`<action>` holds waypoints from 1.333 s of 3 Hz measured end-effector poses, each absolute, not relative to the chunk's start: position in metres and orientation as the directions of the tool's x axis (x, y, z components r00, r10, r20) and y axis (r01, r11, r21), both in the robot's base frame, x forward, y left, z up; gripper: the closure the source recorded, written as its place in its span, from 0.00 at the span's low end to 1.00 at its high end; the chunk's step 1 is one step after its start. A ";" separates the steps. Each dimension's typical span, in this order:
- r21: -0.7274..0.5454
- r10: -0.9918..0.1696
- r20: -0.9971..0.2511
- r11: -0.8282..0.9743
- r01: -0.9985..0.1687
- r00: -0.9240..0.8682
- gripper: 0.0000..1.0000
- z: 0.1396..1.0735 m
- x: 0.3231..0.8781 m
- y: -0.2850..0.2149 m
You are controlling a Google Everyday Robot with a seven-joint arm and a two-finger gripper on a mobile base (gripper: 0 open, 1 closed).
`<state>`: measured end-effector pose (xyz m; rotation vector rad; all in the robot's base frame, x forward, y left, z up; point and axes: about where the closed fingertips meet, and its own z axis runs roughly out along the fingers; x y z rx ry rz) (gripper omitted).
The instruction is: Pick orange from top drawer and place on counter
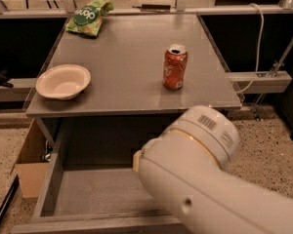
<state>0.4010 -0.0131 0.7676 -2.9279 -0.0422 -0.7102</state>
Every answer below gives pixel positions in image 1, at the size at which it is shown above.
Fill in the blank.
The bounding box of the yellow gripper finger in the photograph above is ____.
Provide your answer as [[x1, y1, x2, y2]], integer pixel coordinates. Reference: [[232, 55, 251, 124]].
[[133, 150, 142, 173]]

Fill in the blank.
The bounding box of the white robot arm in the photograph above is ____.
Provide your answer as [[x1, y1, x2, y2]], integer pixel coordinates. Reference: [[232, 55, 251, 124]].
[[139, 105, 293, 234]]

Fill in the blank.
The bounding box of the open grey top drawer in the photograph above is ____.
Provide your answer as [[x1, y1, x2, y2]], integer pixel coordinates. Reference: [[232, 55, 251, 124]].
[[13, 116, 194, 234]]

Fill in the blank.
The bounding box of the grey cabinet counter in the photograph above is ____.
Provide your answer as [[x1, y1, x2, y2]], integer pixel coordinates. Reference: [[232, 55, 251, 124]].
[[25, 13, 243, 168]]

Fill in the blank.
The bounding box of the orange soda can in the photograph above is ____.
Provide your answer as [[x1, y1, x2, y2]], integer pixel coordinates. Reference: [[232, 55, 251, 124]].
[[162, 44, 188, 91]]

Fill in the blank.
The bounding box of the white paper bowl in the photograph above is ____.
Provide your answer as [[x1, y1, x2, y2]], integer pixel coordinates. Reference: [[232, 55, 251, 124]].
[[35, 64, 91, 100]]

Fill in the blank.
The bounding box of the cardboard box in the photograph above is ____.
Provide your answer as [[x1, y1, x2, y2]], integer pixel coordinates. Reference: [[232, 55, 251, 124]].
[[15, 120, 49, 198]]

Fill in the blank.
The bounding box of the green chip bag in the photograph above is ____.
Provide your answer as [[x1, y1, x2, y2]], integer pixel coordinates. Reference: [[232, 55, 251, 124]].
[[65, 0, 114, 37]]

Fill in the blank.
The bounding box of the black object at left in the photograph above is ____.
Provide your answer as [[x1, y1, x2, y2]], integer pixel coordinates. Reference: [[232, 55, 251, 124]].
[[0, 70, 14, 88]]

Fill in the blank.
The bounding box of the metal frame rail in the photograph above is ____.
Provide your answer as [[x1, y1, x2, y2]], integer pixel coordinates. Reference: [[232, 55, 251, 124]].
[[0, 4, 293, 102]]

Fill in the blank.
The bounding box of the black tool on rail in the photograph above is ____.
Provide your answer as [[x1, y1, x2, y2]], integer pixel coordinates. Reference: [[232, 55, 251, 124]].
[[132, 4, 171, 12]]

